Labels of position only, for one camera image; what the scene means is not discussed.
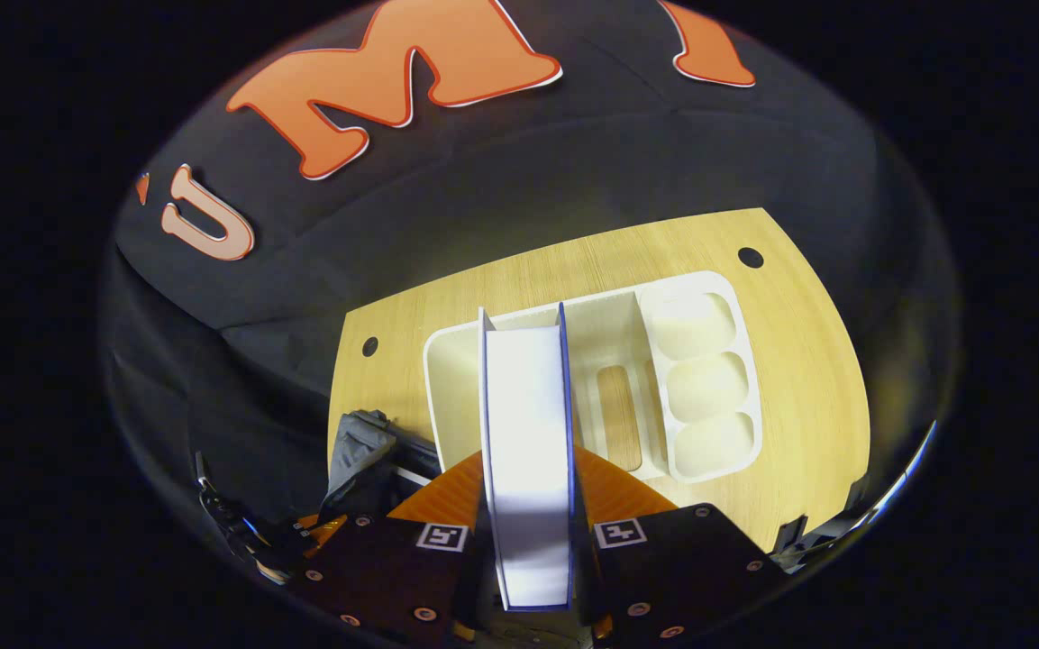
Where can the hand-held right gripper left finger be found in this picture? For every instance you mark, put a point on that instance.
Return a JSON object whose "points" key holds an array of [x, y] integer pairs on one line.
{"points": [[384, 577]]}

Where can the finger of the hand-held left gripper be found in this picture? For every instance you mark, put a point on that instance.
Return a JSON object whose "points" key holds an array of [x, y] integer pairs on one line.
{"points": [[321, 527]]}

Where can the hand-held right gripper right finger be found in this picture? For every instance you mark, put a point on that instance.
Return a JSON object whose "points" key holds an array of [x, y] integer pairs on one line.
{"points": [[681, 563]]}

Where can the grey schoolbag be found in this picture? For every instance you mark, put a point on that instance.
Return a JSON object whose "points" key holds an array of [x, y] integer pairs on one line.
{"points": [[366, 451]]}

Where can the white bookshelf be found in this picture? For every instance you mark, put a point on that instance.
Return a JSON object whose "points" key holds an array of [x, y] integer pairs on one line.
{"points": [[708, 388]]}

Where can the blue spine book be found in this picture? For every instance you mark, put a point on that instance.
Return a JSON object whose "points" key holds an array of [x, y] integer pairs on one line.
{"points": [[528, 451]]}

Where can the black backdrop cloth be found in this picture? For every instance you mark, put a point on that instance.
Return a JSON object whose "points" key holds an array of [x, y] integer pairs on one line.
{"points": [[528, 180]]}

